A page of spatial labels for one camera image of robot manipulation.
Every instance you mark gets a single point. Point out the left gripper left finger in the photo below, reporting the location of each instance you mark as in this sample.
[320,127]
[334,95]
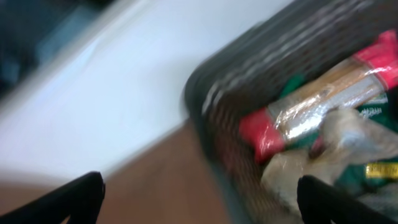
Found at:
[78,201]

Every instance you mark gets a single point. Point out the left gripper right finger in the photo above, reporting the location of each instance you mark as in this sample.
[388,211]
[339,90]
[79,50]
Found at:
[320,203]

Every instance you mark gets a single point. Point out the green Nescafe coffee bag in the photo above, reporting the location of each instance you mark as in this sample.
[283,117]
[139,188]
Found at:
[348,139]

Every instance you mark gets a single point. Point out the beige paper pouch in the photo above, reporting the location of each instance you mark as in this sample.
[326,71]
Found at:
[355,184]

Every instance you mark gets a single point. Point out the orange spaghetti packet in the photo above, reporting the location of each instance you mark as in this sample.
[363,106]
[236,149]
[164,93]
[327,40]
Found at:
[349,84]

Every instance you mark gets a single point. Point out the grey plastic lattice basket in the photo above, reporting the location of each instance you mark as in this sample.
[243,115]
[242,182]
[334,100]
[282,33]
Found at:
[306,37]

